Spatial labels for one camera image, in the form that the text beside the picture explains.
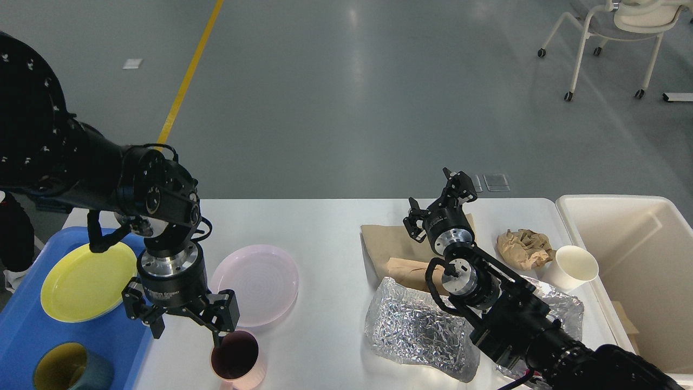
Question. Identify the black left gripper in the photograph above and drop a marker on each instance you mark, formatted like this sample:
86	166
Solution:
176	284

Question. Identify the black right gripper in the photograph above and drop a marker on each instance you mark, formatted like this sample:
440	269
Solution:
449	224

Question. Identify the pink mug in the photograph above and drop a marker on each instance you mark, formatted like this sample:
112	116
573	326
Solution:
239	361

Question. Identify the pink plate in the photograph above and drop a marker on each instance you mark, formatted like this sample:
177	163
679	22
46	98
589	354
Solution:
265	280

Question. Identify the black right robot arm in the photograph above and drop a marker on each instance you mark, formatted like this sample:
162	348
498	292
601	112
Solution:
510	323

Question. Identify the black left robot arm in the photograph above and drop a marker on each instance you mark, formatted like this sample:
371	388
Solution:
61	163

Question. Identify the brown paper bag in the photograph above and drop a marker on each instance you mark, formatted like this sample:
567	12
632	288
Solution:
395	254

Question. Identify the yellow plate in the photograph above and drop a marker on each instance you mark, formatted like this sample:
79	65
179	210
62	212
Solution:
85	285

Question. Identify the crumpled brown paper ball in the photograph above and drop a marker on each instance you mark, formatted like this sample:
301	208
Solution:
525	249

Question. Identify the dark teal mug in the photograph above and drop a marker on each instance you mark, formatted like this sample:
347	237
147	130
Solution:
72	366

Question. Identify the crumpled silver foil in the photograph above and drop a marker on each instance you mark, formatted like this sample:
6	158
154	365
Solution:
406	326

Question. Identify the white paper cup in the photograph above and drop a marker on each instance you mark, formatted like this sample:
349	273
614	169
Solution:
571	268

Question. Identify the blue plastic tray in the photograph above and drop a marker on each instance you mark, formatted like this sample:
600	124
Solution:
28	332

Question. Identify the beige plastic bin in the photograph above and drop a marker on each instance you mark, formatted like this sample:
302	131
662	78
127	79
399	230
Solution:
644	249

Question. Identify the white rolling chair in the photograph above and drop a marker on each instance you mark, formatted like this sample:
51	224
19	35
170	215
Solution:
623	21

